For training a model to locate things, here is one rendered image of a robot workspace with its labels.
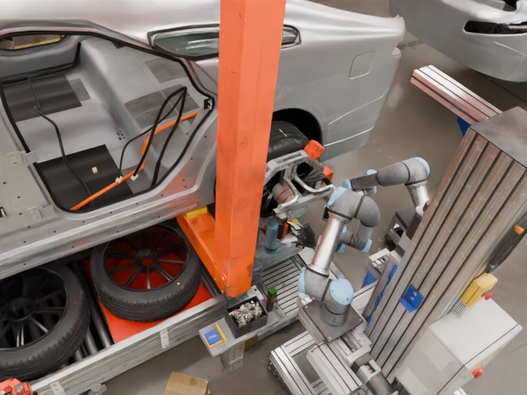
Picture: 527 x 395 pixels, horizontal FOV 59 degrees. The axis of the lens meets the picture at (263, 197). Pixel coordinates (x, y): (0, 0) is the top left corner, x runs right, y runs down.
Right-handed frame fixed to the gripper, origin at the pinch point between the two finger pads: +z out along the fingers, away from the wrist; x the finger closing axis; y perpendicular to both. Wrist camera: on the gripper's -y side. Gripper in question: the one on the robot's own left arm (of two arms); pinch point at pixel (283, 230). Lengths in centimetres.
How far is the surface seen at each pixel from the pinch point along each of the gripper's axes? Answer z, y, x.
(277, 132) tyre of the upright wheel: 16, -35, 41
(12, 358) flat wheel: 116, 33, -94
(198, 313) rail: 38, 46, -38
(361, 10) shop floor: -24, 82, 512
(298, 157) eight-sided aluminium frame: 1.0, -29.1, 30.7
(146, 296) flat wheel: 67, 33, -43
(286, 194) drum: 3.2, -8.1, 20.8
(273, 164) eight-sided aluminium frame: 13.4, -29.0, 20.3
